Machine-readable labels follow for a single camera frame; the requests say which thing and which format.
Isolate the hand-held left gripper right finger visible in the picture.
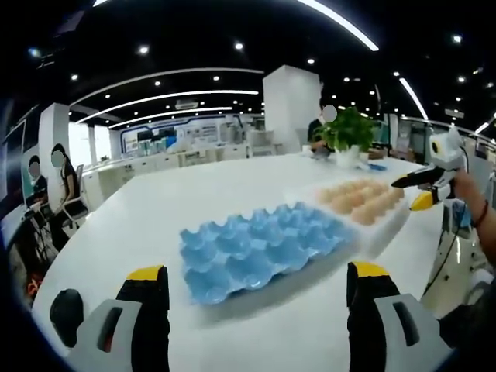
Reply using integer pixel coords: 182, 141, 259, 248
346, 261, 455, 372

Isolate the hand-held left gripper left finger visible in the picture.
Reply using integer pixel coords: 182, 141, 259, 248
67, 264, 172, 372

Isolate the group of brown eggs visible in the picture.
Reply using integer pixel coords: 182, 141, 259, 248
315, 178, 405, 226

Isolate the blue egg tray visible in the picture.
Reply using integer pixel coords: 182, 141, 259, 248
179, 201, 360, 308

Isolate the person's right hand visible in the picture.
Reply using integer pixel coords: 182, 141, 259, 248
450, 170, 488, 218

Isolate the green potted plant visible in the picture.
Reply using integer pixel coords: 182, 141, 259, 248
312, 105, 380, 168

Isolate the black round object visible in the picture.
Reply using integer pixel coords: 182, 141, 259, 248
49, 288, 85, 349

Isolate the person's dark clothing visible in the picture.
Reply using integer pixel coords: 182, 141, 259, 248
436, 281, 496, 352

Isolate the white table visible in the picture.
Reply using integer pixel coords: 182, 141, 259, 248
30, 153, 460, 372

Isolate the white square pillar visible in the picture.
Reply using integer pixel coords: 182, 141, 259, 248
262, 64, 326, 158

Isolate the black cable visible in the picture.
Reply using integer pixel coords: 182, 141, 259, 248
421, 201, 462, 298

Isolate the red wrist bracelet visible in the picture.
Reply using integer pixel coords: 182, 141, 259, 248
473, 198, 491, 230

